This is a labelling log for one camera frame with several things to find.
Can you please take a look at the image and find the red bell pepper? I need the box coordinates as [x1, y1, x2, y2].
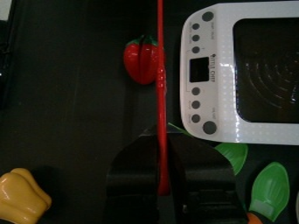
[123, 34, 166, 86]

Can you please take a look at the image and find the orange toy carrot with leaf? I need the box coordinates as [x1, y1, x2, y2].
[245, 161, 293, 224]

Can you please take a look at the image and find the red cable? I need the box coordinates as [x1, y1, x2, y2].
[155, 0, 171, 197]

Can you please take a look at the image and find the yellow toy bell pepper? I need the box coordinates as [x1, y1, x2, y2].
[0, 167, 54, 224]

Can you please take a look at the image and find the white toy induction cooktop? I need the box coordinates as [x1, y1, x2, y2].
[179, 0, 299, 146]

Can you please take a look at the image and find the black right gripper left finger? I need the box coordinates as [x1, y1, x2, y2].
[102, 134, 162, 224]

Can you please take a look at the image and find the green toy leaf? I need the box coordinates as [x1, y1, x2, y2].
[167, 122, 250, 177]

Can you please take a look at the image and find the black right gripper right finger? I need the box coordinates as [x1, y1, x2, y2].
[166, 131, 250, 224]

